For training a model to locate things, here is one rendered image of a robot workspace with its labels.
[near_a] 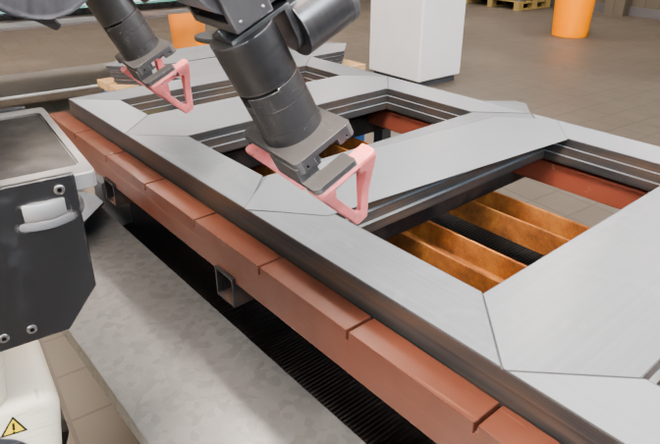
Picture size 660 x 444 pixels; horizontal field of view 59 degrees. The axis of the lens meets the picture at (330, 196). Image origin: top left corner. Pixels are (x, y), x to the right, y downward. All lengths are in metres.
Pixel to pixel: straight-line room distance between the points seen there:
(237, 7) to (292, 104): 0.10
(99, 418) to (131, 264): 0.79
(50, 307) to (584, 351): 0.52
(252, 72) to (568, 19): 7.11
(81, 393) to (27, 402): 1.24
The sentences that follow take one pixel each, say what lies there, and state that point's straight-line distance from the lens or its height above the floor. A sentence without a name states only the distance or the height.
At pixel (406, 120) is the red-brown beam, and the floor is 0.80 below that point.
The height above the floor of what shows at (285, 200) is 0.86.
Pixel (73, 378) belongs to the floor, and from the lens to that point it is 2.01.
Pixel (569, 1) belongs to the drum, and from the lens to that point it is 7.51.
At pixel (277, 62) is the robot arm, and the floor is 1.15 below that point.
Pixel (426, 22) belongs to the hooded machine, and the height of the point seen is 0.53.
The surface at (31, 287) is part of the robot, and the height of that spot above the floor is 0.94.
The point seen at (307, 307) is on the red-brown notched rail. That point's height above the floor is 0.82.
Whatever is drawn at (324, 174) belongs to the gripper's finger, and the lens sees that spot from 0.51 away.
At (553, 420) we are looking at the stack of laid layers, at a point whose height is 0.84.
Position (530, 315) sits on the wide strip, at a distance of 0.69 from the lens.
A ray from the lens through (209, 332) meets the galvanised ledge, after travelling 0.94.
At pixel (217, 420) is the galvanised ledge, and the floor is 0.68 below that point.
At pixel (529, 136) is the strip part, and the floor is 0.86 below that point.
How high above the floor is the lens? 1.25
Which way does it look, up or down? 25 degrees down
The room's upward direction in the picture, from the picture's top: straight up
